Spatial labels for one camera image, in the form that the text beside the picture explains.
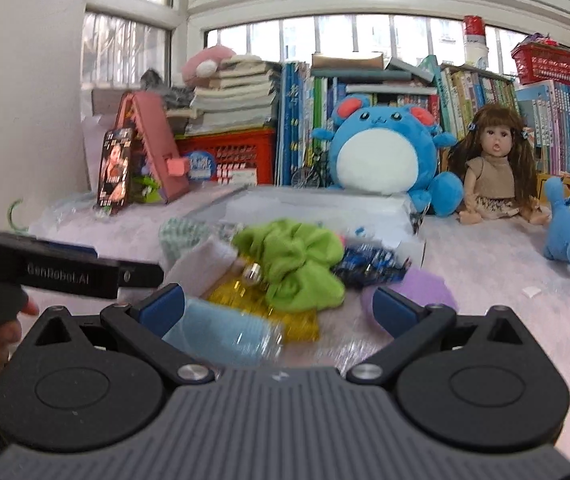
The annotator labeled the green fabric scrunchie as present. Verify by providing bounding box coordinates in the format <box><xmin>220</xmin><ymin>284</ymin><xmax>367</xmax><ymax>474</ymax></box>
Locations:
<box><xmin>232</xmin><ymin>219</ymin><xmax>346</xmax><ymax>313</ymax></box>

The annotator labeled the dark blue patterned scrunchie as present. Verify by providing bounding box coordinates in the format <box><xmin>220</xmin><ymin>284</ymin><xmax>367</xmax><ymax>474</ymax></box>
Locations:
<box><xmin>332</xmin><ymin>243</ymin><xmax>412</xmax><ymax>289</ymax></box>

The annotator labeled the purple fluffy plush toy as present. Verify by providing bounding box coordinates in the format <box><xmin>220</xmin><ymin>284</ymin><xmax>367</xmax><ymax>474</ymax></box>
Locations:
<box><xmin>361</xmin><ymin>266</ymin><xmax>458</xmax><ymax>318</ymax></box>

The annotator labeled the grey cloth pile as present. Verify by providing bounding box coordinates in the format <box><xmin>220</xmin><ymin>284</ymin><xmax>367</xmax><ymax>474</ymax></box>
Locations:
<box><xmin>140</xmin><ymin>68</ymin><xmax>194</xmax><ymax>110</ymax></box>

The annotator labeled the red plastic basket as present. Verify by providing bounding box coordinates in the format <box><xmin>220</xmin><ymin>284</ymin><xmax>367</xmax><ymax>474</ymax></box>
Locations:
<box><xmin>510</xmin><ymin>39</ymin><xmax>570</xmax><ymax>86</ymax></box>

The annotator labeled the pink plush on books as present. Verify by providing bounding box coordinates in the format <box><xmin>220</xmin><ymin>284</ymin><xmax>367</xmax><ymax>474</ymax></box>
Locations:
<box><xmin>182</xmin><ymin>44</ymin><xmax>235</xmax><ymax>88</ymax></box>

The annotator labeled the brown haired baby doll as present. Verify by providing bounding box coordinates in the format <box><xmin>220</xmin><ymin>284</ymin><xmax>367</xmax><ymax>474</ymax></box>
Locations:
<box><xmin>448</xmin><ymin>103</ymin><xmax>550</xmax><ymax>226</ymax></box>

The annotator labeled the smartphone with lit screen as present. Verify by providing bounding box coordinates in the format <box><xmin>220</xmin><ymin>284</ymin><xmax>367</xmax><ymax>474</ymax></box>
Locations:
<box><xmin>97</xmin><ymin>128</ymin><xmax>134</xmax><ymax>209</ymax></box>

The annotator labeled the red plastic crate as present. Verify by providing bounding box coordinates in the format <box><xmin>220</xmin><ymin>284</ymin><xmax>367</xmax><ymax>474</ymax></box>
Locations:
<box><xmin>175</xmin><ymin>128</ymin><xmax>276</xmax><ymax>185</ymax></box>

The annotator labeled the pink wooden triangle house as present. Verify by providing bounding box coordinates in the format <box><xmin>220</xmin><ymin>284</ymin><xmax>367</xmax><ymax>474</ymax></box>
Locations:
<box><xmin>114</xmin><ymin>91</ymin><xmax>189</xmax><ymax>204</ymax></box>

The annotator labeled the big blue round plush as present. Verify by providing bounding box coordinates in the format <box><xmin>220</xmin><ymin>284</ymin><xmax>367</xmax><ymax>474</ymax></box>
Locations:
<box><xmin>312</xmin><ymin>94</ymin><xmax>464</xmax><ymax>217</ymax></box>

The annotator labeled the yellow sequin pouch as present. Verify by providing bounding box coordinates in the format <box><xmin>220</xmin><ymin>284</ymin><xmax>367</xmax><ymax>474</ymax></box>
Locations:
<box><xmin>208</xmin><ymin>263</ymin><xmax>320</xmax><ymax>344</ymax></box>

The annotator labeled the keyring lanyard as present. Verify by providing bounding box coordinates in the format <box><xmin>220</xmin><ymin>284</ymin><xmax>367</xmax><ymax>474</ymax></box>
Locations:
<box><xmin>6</xmin><ymin>198</ymin><xmax>31</xmax><ymax>235</ymax></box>

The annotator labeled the miniature bicycle model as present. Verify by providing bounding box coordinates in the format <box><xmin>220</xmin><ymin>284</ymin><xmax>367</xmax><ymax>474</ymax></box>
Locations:
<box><xmin>291</xmin><ymin>150</ymin><xmax>332</xmax><ymax>188</ymax></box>

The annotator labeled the green checkered scrunchie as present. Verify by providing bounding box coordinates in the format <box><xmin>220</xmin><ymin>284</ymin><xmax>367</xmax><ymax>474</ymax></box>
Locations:
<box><xmin>158</xmin><ymin>218</ymin><xmax>242</xmax><ymax>266</ymax></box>

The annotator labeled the pale pink knitted sock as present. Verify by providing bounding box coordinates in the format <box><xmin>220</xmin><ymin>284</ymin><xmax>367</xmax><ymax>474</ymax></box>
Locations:
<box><xmin>162</xmin><ymin>237</ymin><xmax>238</xmax><ymax>297</ymax></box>

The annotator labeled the white paper scrap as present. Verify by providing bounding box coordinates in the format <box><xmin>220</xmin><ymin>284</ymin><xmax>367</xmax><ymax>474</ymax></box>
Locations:
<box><xmin>522</xmin><ymin>286</ymin><xmax>542</xmax><ymax>299</ymax></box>

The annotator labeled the red white canister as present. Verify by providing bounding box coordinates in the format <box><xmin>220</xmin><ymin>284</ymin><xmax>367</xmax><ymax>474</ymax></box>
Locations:
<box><xmin>463</xmin><ymin>15</ymin><xmax>489</xmax><ymax>70</ymax></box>

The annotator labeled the white cardboard box tray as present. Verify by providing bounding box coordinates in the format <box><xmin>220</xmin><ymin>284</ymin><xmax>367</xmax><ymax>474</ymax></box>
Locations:
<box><xmin>187</xmin><ymin>185</ymin><xmax>426</xmax><ymax>266</ymax></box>

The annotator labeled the stack of books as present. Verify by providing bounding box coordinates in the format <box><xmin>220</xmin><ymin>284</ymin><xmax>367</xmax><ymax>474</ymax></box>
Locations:
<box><xmin>166</xmin><ymin>53</ymin><xmax>282</xmax><ymax>136</ymax></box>

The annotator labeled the row of upright books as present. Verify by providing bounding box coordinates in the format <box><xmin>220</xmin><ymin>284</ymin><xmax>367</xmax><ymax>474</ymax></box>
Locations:
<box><xmin>274</xmin><ymin>55</ymin><xmax>570</xmax><ymax>185</ymax></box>

